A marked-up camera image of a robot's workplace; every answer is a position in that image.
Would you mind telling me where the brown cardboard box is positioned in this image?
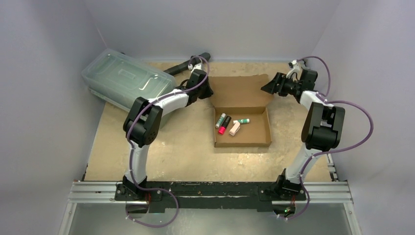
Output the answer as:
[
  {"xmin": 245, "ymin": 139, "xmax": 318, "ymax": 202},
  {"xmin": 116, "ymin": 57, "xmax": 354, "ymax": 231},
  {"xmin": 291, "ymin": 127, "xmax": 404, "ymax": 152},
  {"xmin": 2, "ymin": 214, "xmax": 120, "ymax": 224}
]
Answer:
[{"xmin": 209, "ymin": 74, "xmax": 274, "ymax": 148}]

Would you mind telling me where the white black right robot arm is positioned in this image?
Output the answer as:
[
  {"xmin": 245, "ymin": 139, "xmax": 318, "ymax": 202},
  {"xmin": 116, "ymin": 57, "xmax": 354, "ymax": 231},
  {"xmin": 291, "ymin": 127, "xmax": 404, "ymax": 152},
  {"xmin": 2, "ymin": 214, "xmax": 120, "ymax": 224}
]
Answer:
[{"xmin": 261, "ymin": 69, "xmax": 346, "ymax": 199}]

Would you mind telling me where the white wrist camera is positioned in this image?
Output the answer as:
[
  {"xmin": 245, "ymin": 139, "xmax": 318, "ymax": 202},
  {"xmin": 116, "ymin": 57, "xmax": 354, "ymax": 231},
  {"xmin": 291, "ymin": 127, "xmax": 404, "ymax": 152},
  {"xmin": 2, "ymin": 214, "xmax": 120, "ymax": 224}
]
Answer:
[
  {"xmin": 286, "ymin": 60, "xmax": 302, "ymax": 77},
  {"xmin": 187, "ymin": 62, "xmax": 205, "ymax": 73}
]

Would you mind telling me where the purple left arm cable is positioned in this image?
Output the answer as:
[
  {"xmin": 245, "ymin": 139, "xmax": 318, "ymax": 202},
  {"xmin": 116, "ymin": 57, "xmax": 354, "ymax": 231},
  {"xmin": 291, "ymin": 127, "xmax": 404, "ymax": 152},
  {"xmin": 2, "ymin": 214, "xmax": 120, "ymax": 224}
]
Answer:
[{"xmin": 125, "ymin": 55, "xmax": 211, "ymax": 195}]

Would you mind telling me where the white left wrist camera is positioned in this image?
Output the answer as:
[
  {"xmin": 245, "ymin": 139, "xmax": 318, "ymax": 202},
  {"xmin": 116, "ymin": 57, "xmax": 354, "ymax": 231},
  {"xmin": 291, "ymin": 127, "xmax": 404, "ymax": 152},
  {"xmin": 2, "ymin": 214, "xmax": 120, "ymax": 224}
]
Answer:
[{"xmin": 187, "ymin": 62, "xmax": 205, "ymax": 73}]

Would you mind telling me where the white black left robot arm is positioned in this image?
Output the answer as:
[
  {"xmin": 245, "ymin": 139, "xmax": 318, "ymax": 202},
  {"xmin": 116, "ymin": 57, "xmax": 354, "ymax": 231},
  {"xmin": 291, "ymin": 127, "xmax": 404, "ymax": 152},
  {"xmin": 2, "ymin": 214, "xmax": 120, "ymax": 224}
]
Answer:
[{"xmin": 122, "ymin": 69, "xmax": 213, "ymax": 200}]

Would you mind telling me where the clear plastic storage box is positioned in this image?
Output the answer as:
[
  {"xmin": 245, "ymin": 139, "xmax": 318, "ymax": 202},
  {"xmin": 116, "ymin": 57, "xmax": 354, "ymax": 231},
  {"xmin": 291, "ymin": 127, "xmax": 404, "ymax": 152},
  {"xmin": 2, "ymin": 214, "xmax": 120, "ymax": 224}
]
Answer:
[{"xmin": 81, "ymin": 49, "xmax": 177, "ymax": 112}]

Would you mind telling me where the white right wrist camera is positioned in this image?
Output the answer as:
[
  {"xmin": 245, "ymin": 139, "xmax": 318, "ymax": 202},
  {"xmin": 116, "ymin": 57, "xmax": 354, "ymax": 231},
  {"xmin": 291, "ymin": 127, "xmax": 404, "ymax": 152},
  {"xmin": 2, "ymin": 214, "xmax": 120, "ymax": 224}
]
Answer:
[{"xmin": 286, "ymin": 60, "xmax": 302, "ymax": 77}]

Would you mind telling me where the aluminium frame rail right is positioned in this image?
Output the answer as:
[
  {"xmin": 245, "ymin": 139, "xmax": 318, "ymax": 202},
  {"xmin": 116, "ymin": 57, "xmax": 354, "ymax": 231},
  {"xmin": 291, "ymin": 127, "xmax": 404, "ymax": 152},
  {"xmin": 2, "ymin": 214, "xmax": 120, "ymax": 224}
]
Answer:
[{"xmin": 297, "ymin": 59, "xmax": 362, "ymax": 235}]

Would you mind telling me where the pale pink correction tape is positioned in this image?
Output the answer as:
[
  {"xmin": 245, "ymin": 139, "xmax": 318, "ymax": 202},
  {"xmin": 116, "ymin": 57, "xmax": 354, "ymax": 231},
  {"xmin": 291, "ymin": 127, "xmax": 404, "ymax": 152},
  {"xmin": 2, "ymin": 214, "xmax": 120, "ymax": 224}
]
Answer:
[{"xmin": 229, "ymin": 121, "xmax": 241, "ymax": 136}]

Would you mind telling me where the dark grey corrugated pipe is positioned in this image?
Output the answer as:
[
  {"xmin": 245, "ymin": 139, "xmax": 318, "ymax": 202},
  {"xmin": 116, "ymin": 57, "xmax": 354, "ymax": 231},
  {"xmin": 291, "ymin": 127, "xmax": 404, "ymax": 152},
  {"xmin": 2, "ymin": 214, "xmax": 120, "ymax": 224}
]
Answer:
[{"xmin": 164, "ymin": 56, "xmax": 204, "ymax": 76}]

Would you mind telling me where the green white glue stick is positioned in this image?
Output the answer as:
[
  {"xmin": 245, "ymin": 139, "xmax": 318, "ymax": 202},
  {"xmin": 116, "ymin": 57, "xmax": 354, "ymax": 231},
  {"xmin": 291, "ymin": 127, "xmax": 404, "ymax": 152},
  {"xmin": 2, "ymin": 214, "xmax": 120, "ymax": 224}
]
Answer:
[
  {"xmin": 215, "ymin": 113, "xmax": 226, "ymax": 128},
  {"xmin": 233, "ymin": 118, "xmax": 250, "ymax": 124}
]

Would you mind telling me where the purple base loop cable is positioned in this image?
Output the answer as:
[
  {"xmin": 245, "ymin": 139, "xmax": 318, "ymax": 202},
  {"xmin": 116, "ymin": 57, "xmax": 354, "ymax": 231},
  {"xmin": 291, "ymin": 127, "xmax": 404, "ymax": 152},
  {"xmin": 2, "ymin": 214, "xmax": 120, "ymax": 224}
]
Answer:
[{"xmin": 124, "ymin": 188, "xmax": 181, "ymax": 229}]

